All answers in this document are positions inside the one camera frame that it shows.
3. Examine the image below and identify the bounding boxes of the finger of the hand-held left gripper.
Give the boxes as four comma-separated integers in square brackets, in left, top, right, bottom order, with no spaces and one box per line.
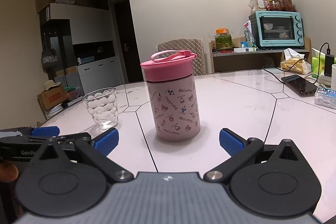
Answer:
[20,126,60,137]
[28,135,76,147]

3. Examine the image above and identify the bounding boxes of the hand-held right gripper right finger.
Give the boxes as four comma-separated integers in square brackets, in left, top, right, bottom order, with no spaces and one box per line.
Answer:
[203,128,302,183]

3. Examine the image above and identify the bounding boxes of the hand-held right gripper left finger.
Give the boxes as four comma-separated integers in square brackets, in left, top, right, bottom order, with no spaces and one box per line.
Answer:
[33,127,133,183]

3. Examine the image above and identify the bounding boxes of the clear dimpled glass cup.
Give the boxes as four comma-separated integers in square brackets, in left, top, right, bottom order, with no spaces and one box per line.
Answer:
[82,87,119,132]

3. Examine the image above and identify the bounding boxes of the pink printed thermos bottle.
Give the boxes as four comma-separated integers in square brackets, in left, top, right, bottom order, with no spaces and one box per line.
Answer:
[146,74,201,142]

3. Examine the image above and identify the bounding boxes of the person's left hand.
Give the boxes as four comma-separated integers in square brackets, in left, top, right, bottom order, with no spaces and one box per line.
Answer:
[0,161,19,183]

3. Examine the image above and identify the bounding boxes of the red printed cardboard box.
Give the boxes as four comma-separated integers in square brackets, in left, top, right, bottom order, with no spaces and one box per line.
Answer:
[37,86,69,110]

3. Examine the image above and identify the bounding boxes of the straw hat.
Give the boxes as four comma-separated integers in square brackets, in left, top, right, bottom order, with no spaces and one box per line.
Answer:
[43,80,62,91]

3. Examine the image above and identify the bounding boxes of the grey flat boards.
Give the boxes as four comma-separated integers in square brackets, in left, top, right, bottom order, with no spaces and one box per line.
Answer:
[54,73,85,99]

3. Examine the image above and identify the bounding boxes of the grey hanging bag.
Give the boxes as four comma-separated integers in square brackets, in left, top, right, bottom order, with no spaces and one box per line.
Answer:
[41,32,58,73]

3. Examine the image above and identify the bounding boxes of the light blue box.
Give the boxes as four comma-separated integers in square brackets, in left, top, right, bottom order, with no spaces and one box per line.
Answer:
[77,56,95,66]

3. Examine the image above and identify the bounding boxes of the wooden side shelf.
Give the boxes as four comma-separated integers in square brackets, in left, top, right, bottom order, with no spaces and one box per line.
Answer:
[209,37,312,74]

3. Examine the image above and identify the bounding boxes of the black smartphone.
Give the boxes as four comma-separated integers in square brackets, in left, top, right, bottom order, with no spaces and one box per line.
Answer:
[281,74,319,97]

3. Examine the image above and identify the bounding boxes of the yellow tissue pack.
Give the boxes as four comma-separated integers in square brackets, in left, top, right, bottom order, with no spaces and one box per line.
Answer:
[280,48,312,75]

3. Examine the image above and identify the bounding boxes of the orange lid pickle jar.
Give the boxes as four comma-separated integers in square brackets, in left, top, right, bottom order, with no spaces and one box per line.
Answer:
[215,28,233,50]

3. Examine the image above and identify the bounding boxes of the blue cotton swab box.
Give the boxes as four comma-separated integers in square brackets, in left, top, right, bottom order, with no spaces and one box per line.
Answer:
[314,87,336,109]

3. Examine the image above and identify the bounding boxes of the chair with quilted beige cover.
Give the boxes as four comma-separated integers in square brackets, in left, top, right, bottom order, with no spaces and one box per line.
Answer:
[157,38,207,76]

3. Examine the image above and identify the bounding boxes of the green and white bag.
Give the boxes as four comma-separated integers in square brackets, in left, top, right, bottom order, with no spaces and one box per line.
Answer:
[243,21,257,47]

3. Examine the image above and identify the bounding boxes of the dark wooden door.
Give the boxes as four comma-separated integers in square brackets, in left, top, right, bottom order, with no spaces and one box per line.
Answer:
[113,0,137,83]

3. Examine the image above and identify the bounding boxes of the white and black cabinet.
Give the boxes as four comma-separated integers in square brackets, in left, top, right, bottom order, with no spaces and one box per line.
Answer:
[39,3,124,94]

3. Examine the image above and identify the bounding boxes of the white power strip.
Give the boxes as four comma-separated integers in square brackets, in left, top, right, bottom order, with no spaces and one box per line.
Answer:
[307,72,335,86]

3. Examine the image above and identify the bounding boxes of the green tissue box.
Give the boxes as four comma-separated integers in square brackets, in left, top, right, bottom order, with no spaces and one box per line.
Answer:
[311,48,327,73]

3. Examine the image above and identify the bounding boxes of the teal toaster oven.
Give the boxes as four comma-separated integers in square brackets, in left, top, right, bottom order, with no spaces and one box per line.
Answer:
[249,11,305,49]

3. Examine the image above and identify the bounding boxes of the black power adapter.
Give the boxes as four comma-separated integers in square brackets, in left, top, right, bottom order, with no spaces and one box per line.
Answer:
[324,54,336,77]

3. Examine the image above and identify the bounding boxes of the brown cardboard box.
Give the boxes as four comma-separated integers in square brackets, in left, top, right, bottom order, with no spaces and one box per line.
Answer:
[35,0,62,13]

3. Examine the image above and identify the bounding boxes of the dark storage box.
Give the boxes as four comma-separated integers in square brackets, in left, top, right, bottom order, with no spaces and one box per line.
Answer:
[76,0,110,11]

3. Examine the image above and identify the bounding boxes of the clear snack bag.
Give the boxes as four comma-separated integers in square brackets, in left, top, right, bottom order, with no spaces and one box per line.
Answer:
[248,0,259,14]

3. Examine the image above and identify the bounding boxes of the glass jar with pale contents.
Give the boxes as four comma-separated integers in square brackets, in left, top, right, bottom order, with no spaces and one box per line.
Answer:
[253,0,266,13]

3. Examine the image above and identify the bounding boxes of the small jar with red contents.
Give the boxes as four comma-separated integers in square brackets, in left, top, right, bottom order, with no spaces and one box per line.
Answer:
[267,0,281,12]

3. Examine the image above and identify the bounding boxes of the large jar with red contents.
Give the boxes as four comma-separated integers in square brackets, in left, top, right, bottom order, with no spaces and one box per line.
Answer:
[280,0,295,12]

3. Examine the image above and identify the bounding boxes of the black charging cable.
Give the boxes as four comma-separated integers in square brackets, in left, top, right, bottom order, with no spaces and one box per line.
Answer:
[262,42,331,81]

